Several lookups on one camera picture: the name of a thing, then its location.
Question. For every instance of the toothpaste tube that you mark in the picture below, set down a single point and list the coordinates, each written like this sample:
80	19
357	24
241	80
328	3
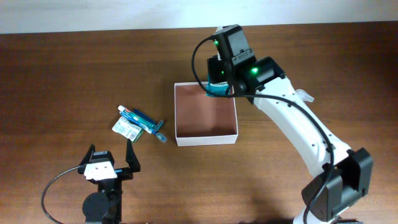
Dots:
126	113

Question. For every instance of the blue white toothbrush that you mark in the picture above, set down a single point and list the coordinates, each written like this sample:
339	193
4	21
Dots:
147	127

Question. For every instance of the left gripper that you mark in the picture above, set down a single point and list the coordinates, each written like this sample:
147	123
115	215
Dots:
127	173

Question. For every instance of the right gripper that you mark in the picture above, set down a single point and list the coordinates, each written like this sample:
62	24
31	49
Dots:
216	71

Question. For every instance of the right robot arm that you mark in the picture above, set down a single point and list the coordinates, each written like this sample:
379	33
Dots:
341	176

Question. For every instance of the blue disposable razor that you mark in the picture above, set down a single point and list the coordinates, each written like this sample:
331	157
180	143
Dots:
154	125

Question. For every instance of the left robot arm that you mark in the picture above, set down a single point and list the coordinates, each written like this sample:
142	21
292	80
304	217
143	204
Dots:
105	205

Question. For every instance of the white cardboard box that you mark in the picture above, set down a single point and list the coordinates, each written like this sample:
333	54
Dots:
201	120

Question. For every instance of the clear pump soap bottle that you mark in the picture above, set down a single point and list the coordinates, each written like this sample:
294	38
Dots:
304	96

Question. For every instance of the teal mouthwash bottle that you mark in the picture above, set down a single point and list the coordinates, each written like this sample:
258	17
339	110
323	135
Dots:
217	89

